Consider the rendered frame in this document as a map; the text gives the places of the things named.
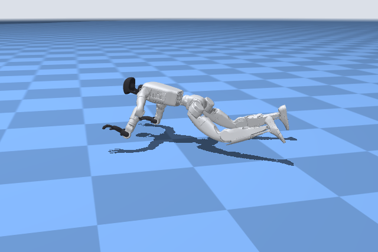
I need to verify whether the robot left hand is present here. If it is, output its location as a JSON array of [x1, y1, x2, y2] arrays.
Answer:
[[102, 125, 129, 137]]

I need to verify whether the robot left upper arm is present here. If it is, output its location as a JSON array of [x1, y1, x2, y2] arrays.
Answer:
[[135, 87, 150, 117]]

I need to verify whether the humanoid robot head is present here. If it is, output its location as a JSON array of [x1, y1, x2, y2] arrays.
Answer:
[[123, 77, 143, 94]]

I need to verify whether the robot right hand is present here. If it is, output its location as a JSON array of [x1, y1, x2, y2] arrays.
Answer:
[[139, 116, 157, 123]]

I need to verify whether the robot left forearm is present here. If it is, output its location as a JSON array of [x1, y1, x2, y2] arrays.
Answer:
[[123, 106, 139, 139]]

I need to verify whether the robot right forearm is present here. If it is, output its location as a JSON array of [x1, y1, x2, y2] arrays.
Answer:
[[154, 106, 164, 125]]

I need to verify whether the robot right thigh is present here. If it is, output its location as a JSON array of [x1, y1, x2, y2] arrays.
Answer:
[[203, 97, 247, 129]]

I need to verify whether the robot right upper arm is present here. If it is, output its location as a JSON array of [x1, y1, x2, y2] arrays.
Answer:
[[156, 103, 167, 110]]

